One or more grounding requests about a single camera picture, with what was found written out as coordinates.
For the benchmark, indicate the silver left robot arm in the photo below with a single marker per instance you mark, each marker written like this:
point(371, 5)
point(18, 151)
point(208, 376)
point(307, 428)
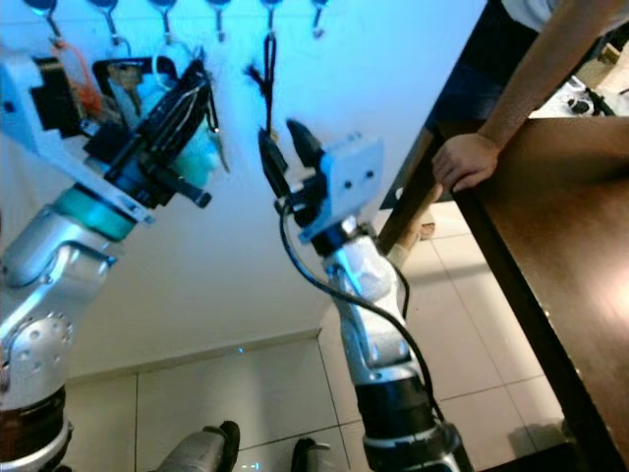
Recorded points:
point(49, 324)

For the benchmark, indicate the clear badge holder orange loop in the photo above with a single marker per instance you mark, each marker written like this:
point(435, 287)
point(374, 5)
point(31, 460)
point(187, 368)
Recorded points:
point(93, 98)

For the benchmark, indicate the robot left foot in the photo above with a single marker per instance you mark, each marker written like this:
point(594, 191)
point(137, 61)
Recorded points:
point(201, 452)

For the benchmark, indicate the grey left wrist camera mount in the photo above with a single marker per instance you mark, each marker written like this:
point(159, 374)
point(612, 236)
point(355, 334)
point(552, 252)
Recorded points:
point(25, 128)

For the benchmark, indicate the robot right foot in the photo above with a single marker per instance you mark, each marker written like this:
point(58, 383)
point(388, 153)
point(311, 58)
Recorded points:
point(314, 460)

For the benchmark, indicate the person's left forearm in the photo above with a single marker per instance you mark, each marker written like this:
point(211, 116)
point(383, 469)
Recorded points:
point(545, 69)

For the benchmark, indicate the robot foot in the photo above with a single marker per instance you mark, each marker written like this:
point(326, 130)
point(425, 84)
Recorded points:
point(314, 460)
point(201, 452)

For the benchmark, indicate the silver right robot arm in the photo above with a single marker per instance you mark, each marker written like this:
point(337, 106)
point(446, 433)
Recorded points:
point(364, 324)

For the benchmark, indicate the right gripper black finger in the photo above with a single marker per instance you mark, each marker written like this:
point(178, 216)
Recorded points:
point(306, 147)
point(273, 165)

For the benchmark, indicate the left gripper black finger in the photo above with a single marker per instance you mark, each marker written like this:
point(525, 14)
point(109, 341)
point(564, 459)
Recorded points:
point(175, 98)
point(195, 123)

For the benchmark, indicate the dark brown wooden table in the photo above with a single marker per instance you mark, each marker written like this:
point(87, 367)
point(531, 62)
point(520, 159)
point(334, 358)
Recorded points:
point(570, 216)

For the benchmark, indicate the person's left hand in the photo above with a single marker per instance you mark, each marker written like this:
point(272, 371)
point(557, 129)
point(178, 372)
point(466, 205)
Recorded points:
point(464, 160)

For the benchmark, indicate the standing person in dark trousers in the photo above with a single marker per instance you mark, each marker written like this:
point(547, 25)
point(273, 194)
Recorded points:
point(491, 59)

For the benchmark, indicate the blue-capped metal wall hook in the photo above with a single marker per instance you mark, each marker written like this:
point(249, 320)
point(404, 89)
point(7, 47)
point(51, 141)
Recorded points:
point(216, 8)
point(317, 12)
point(41, 5)
point(162, 5)
point(103, 5)
point(268, 10)

